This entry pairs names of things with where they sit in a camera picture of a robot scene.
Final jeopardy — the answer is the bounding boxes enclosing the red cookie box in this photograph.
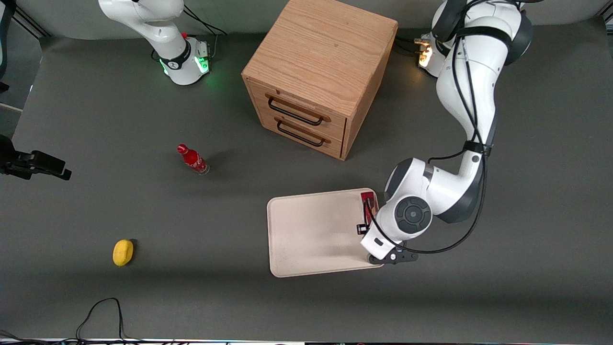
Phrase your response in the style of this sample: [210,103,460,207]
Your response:
[360,191,380,227]

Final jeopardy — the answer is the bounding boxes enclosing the wooden drawer cabinet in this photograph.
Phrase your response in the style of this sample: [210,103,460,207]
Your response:
[241,0,399,161]

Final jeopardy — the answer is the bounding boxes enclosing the black arm-mounted cable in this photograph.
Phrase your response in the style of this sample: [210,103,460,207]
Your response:
[405,0,495,255]

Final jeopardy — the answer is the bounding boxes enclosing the cream rectangular tray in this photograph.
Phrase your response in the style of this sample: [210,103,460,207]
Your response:
[267,188,384,278]

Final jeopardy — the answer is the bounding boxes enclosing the red cola bottle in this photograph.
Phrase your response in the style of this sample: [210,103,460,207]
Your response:
[177,144,210,176]

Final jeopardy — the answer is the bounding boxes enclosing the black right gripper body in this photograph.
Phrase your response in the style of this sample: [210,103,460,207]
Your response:
[0,135,33,179]

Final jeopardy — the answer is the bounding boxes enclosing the black drawer handle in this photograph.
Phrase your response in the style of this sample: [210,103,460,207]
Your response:
[275,116,332,147]
[266,94,331,127]

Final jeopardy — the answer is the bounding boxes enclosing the black base cables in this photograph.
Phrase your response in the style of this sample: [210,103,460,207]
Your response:
[182,5,228,58]

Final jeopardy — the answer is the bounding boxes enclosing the yellow lemon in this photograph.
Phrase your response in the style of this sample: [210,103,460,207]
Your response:
[113,239,135,267]

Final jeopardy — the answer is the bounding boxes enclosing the thin black looped cable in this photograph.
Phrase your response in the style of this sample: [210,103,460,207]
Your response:
[76,297,130,344]

